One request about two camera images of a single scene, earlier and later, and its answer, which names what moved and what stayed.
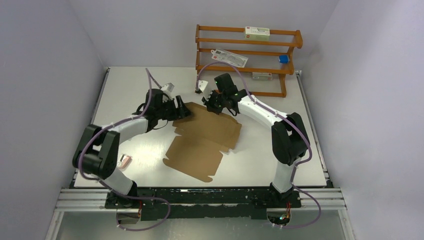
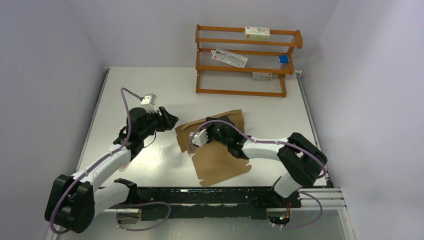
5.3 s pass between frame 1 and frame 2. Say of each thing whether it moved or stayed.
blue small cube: stayed
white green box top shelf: stayed
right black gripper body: moved
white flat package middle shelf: stayed
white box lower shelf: stayed
